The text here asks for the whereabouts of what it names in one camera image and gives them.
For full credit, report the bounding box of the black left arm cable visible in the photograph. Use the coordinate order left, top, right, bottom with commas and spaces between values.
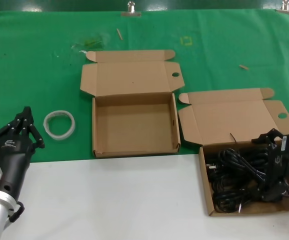
7, 200, 26, 224

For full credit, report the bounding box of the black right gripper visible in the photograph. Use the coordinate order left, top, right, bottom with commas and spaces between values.
251, 127, 289, 203

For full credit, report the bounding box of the cardboard box holding cable pile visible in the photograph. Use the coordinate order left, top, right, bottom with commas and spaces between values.
177, 87, 289, 217

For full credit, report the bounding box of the cardboard box with round hole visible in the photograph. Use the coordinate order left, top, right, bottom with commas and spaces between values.
79, 49, 185, 159

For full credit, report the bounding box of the clear tape roll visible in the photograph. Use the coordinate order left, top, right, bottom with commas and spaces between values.
43, 109, 76, 141

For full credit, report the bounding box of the metal cloth clamp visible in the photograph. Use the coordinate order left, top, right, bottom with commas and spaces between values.
120, 0, 142, 18
275, 0, 289, 15

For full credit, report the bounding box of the clear plastic wrapper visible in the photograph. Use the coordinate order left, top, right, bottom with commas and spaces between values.
70, 33, 110, 51

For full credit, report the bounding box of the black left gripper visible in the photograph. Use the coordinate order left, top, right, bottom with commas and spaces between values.
0, 106, 46, 201

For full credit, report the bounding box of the black power cable pile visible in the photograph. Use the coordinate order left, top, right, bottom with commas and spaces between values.
205, 148, 289, 215

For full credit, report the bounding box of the green table cloth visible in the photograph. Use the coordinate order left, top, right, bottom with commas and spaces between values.
0, 8, 289, 165

